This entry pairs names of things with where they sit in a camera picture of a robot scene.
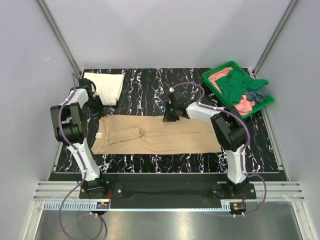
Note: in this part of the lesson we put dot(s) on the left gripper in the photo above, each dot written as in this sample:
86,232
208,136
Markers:
101,107

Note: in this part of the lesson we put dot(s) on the beige t-shirt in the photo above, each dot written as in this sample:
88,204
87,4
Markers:
133,134

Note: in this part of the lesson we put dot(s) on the green plastic bin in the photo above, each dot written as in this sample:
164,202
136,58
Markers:
257,107

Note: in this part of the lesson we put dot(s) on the green t-shirt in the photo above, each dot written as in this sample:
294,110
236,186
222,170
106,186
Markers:
234,85

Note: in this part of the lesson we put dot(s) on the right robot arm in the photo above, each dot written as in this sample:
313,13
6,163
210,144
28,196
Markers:
229,127

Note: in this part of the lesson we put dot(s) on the white slotted cable duct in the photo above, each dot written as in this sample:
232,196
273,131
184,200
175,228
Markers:
213,206

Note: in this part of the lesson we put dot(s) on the folded white t-shirt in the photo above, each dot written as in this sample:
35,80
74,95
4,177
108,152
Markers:
108,86

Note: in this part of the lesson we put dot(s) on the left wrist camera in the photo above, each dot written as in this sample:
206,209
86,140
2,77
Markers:
87,83

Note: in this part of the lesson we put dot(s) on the right aluminium frame post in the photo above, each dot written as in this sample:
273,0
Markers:
275,35

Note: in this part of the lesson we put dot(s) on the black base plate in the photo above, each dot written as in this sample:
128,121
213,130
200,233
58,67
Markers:
175,188

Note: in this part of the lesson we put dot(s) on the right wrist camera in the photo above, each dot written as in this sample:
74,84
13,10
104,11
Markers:
175,96

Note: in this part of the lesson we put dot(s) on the pink t-shirt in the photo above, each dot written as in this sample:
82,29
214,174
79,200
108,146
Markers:
245,106

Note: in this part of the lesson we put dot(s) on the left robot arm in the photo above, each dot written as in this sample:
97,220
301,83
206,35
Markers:
69,128

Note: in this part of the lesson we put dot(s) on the grey t-shirt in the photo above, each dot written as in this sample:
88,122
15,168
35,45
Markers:
258,95

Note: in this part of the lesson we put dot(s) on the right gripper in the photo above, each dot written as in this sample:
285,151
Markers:
167,118

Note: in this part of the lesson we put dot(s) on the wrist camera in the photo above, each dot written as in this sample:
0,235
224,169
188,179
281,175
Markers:
175,96
87,83

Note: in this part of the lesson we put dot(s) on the left aluminium frame post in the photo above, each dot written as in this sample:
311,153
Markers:
58,35

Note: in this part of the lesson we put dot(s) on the aluminium frame post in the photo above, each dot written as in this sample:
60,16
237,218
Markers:
58,35
275,35

